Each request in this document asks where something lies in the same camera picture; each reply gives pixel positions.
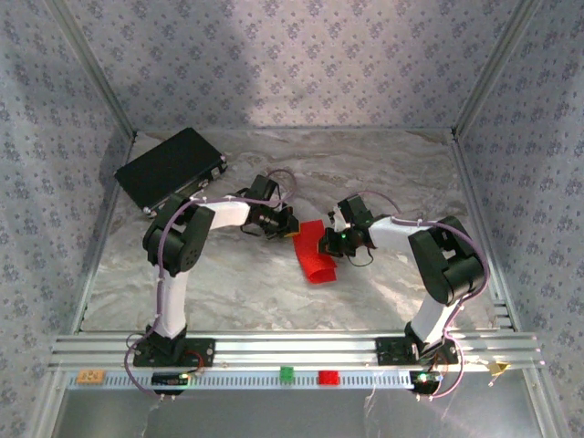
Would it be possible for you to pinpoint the red paper sheet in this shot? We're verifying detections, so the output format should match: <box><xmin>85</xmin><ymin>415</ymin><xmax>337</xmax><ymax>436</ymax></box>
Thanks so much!
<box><xmin>291</xmin><ymin>218</ymin><xmax>339</xmax><ymax>285</ymax></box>

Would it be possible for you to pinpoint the black hard case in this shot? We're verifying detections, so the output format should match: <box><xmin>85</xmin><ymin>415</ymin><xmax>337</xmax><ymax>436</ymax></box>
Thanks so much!
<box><xmin>113</xmin><ymin>126</ymin><xmax>229</xmax><ymax>219</ymax></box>

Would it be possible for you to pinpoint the right black controller board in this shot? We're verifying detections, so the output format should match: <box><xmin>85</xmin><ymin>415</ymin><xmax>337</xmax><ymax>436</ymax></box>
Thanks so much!
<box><xmin>409</xmin><ymin>370</ymin><xmax>443</xmax><ymax>387</ymax></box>

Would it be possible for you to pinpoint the black controller board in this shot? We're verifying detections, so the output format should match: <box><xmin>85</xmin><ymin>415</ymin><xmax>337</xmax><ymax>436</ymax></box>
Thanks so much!
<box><xmin>151</xmin><ymin>371</ymin><xmax>191</xmax><ymax>388</ymax></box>
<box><xmin>409</xmin><ymin>370</ymin><xmax>443</xmax><ymax>387</ymax></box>

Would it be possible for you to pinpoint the left black controller board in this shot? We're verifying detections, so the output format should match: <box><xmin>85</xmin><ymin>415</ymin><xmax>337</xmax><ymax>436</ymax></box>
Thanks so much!
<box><xmin>151</xmin><ymin>371</ymin><xmax>191</xmax><ymax>388</ymax></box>

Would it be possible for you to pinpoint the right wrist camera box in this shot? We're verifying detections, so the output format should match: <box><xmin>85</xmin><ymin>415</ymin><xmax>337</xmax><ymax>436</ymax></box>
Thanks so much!
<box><xmin>328</xmin><ymin>207</ymin><xmax>351</xmax><ymax>233</ymax></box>

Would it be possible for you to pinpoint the aluminium mounting rail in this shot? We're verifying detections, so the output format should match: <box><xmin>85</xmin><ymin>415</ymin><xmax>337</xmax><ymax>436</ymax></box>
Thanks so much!
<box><xmin>47</xmin><ymin>331</ymin><xmax>547</xmax><ymax>371</ymax></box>

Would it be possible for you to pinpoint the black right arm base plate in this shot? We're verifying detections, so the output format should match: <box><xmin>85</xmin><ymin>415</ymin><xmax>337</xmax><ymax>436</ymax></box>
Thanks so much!
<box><xmin>374</xmin><ymin>336</ymin><xmax>460</xmax><ymax>366</ymax></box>

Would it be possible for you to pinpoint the aluminium side rail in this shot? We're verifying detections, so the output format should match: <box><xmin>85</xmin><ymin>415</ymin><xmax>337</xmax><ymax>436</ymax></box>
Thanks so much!
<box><xmin>68</xmin><ymin>131</ymin><xmax>141</xmax><ymax>334</ymax></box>
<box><xmin>449</xmin><ymin>131</ymin><xmax>521</xmax><ymax>333</ymax></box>

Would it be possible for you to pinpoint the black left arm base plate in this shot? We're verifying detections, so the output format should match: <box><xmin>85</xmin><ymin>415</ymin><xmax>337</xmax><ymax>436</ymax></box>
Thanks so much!
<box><xmin>132</xmin><ymin>338</ymin><xmax>216</xmax><ymax>369</ymax></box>

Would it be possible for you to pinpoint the white slotted cable duct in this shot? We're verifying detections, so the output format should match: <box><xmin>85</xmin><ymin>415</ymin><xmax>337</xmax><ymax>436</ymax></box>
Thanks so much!
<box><xmin>66</xmin><ymin>369</ymin><xmax>417</xmax><ymax>391</ymax></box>

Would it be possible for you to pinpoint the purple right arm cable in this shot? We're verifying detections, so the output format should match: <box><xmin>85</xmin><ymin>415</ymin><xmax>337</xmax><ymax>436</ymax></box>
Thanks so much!
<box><xmin>349</xmin><ymin>190</ymin><xmax>493</xmax><ymax>402</ymax></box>

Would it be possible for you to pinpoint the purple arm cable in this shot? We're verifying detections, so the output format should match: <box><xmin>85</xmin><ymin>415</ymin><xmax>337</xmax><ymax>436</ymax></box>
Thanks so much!
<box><xmin>123</xmin><ymin>168</ymin><xmax>298</xmax><ymax>402</ymax></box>
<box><xmin>349</xmin><ymin>190</ymin><xmax>493</xmax><ymax>402</ymax></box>

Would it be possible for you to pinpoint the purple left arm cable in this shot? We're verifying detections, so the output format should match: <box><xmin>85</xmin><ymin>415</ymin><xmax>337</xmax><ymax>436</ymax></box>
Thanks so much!
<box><xmin>123</xmin><ymin>168</ymin><xmax>298</xmax><ymax>402</ymax></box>

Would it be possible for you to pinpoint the aluminium frame post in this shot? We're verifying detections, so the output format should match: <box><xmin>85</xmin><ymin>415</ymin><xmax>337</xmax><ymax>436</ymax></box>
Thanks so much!
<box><xmin>47</xmin><ymin>0</ymin><xmax>139</xmax><ymax>138</ymax></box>
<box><xmin>451</xmin><ymin>0</ymin><xmax>544</xmax><ymax>138</ymax></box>

